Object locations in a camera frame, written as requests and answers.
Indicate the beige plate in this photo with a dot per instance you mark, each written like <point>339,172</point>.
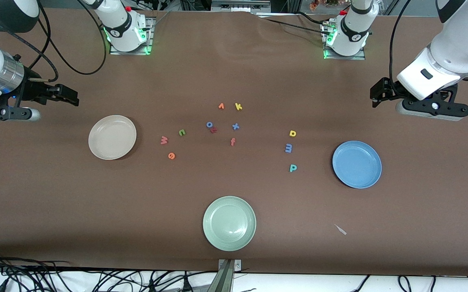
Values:
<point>112,137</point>

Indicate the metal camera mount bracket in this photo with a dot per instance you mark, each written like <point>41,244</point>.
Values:
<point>226,280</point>

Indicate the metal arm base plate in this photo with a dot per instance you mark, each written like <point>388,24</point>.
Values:
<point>151,30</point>
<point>347,57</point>

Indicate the pale green plate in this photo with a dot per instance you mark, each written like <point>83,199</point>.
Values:
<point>229,223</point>

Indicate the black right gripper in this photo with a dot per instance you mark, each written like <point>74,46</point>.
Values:
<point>35,90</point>

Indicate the silver metal rack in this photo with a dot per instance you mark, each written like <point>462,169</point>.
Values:
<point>240,5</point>

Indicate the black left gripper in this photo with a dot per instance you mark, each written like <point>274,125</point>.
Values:
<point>389,90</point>

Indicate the blue foam letter m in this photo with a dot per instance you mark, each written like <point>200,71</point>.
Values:
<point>288,148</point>

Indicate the small white paper scrap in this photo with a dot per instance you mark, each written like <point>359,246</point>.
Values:
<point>340,229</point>

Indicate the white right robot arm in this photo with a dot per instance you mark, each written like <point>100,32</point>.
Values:
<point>124,28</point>

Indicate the blue plate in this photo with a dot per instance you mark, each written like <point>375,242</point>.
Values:
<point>356,164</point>

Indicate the teal foam letter p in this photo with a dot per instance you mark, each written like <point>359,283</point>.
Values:
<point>293,168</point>

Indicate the orange brown decorative object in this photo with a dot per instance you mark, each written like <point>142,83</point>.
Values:
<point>315,5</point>

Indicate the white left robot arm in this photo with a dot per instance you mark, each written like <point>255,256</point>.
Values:
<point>353,34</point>

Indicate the pink foam letter w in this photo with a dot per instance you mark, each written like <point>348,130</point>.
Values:
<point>164,140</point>

